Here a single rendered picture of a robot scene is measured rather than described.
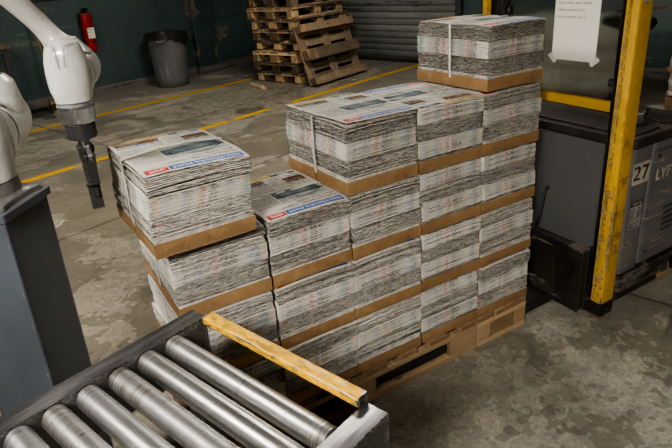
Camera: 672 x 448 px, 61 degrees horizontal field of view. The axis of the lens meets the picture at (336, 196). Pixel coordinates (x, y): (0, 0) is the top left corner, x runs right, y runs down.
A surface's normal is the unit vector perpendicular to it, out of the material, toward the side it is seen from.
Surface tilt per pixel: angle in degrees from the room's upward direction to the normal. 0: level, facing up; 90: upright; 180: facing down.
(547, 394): 0
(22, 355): 90
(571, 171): 90
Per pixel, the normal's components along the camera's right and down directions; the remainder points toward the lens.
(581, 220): -0.84, 0.25
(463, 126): 0.52, 0.29
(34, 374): -0.09, 0.38
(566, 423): -0.06, -0.93
